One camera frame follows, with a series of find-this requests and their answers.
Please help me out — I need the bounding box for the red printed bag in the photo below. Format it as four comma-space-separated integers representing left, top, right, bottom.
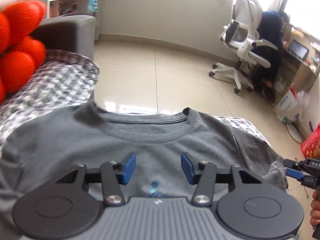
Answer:
301, 124, 320, 159

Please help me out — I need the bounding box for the white office chair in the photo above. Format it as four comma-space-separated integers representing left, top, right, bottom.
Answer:
209, 0, 278, 95

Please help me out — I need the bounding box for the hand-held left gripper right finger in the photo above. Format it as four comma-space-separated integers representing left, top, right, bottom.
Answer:
180, 152, 274, 207

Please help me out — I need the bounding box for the grey quilted blanket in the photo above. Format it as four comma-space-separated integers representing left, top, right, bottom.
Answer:
0, 49, 273, 148

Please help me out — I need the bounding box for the orange-red plush cushion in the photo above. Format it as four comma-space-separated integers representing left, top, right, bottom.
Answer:
0, 0, 47, 104

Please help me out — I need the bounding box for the light wooden desk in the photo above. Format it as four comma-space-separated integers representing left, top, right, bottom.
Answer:
282, 24, 320, 93

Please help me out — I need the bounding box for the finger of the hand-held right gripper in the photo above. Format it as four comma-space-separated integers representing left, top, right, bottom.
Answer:
285, 169, 307, 182
282, 158, 307, 170

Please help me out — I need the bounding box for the open laptop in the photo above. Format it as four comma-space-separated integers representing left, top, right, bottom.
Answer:
287, 40, 309, 60

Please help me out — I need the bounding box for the blue patterned bag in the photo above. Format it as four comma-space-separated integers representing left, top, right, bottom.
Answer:
88, 0, 100, 13

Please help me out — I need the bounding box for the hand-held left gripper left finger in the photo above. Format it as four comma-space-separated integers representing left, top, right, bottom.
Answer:
42, 152, 137, 207

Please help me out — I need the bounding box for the person's right hand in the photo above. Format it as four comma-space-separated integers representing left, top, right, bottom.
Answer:
309, 187, 320, 228

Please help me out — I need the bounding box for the grey sofa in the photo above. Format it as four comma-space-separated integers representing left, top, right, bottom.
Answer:
32, 15, 97, 60

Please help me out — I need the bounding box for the white printed carton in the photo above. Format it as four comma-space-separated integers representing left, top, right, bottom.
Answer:
273, 89, 299, 123

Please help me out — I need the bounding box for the clear plastic bag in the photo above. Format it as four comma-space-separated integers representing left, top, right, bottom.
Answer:
295, 90, 310, 110

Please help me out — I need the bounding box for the white slipper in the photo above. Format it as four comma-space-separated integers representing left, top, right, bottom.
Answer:
286, 123, 304, 143

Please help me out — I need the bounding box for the grey t-shirt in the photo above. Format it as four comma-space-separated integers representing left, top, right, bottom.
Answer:
0, 99, 289, 240

